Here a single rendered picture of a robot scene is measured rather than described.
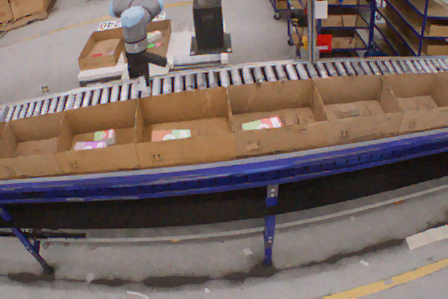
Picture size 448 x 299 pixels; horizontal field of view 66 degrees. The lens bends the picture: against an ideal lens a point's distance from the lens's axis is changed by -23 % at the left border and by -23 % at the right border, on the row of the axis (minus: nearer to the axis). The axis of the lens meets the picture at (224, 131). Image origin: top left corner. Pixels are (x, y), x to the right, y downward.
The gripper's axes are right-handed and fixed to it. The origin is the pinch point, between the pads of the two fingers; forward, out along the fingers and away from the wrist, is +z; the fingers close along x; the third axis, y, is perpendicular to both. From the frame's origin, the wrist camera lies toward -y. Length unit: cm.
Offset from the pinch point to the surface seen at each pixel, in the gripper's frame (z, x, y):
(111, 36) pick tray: 38, -133, 34
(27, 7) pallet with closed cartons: 81, -410, 209
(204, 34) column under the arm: 29, -89, -31
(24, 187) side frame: 28, 16, 73
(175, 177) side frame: 28.5, 22.2, -3.9
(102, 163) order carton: 23.1, 13.3, 26.8
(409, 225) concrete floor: 121, 26, -144
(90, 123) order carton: 23.9, -16.2, 34.8
